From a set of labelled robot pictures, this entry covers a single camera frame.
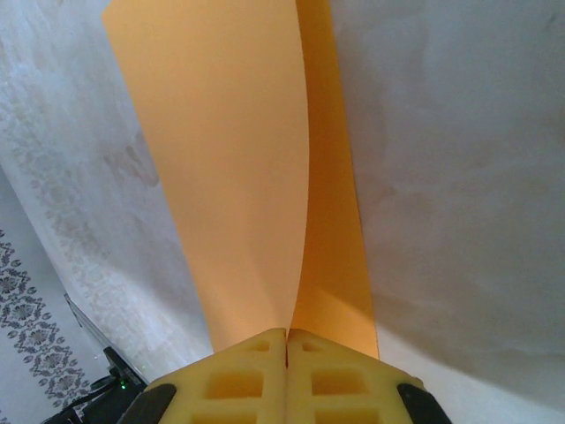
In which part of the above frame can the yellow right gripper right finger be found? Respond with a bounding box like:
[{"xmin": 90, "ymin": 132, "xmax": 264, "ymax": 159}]
[{"xmin": 286, "ymin": 328, "xmax": 456, "ymax": 424}]

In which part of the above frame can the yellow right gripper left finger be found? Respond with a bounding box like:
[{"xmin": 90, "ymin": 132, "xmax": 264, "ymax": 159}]
[{"xmin": 118, "ymin": 326, "xmax": 289, "ymax": 424}]

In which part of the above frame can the orange paper sheet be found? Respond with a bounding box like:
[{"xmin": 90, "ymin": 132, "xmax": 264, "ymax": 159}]
[{"xmin": 101, "ymin": 0, "xmax": 381, "ymax": 360}]

